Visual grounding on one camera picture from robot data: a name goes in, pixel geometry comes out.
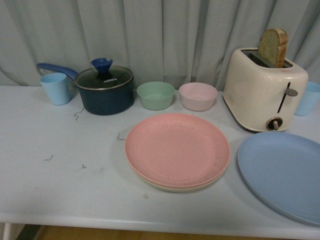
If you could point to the grey curtain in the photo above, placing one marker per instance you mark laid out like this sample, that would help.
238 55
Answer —
175 41

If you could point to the dark blue saucepan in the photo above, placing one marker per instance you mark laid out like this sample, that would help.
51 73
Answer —
99 102

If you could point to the green bowl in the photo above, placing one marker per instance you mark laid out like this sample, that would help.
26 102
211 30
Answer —
156 95

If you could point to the glass lid with blue knob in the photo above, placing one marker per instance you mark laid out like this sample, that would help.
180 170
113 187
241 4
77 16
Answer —
103 76

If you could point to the cream toaster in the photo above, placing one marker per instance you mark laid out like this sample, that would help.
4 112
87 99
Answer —
262 98

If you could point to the bread slice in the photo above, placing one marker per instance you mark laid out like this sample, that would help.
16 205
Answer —
273 46

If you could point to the cream plate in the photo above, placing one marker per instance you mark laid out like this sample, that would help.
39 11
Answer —
182 175

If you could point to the pink bowl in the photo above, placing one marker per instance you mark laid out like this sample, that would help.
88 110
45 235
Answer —
197 96

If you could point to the pink plate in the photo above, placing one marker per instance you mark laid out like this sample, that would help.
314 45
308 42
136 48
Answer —
176 136

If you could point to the blue plate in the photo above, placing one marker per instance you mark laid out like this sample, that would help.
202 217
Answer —
283 170

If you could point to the light blue cup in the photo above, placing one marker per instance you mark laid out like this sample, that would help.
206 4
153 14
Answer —
309 99
56 87

